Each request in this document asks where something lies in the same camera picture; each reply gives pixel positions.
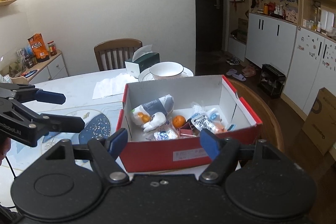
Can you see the person left hand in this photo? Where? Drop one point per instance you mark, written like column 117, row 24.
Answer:
column 5, row 147

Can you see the red lid jar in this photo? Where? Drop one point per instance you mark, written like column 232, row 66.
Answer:
column 52, row 48

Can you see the white paper napkin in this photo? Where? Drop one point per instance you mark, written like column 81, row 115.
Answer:
column 113, row 86

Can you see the cardboard box on floor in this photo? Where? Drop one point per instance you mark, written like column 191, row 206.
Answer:
column 320, row 123

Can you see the white tall cabinet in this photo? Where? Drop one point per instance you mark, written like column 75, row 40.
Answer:
column 297, row 38

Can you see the wooden chair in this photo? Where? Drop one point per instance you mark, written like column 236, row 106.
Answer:
column 112, row 54

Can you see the chicken sausage white pouch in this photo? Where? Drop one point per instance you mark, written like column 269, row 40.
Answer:
column 210, row 120

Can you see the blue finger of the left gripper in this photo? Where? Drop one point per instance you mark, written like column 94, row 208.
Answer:
column 61, row 123
column 49, row 97

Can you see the white grey snack bag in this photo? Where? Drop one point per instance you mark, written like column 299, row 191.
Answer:
column 144, row 112

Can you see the pink binder clip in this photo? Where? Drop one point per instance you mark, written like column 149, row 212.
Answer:
column 188, row 131

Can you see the dark door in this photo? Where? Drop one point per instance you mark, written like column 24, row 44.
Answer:
column 211, row 25

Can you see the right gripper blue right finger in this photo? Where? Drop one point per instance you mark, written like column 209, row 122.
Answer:
column 224, row 157

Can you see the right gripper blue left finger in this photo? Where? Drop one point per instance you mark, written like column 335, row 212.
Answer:
column 104, row 157

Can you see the white tooth plush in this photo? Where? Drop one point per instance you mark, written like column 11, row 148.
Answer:
column 158, row 119

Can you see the white bowl gold rim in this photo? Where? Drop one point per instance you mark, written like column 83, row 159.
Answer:
column 166, row 70

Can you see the purple slippers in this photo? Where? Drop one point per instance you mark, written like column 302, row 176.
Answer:
column 234, row 73

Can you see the white plate stack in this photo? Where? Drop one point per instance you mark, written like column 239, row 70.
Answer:
column 147, row 76

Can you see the white side cabinet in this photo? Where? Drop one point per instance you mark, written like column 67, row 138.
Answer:
column 52, row 69

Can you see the blueberry cake packet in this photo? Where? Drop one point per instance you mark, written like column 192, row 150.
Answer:
column 164, row 133

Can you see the black shoe rack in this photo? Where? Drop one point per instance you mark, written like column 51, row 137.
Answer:
column 271, row 81

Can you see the orange snack bag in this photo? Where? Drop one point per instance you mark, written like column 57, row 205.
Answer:
column 38, row 47

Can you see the orange tangerine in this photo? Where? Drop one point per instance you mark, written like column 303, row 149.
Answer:
column 179, row 121

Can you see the green white tissue box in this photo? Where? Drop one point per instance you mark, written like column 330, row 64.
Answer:
column 142, row 59

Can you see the red cardboard box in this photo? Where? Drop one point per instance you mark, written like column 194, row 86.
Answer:
column 143, row 154

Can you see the clear plastic bag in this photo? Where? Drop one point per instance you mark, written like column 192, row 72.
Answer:
column 213, row 113

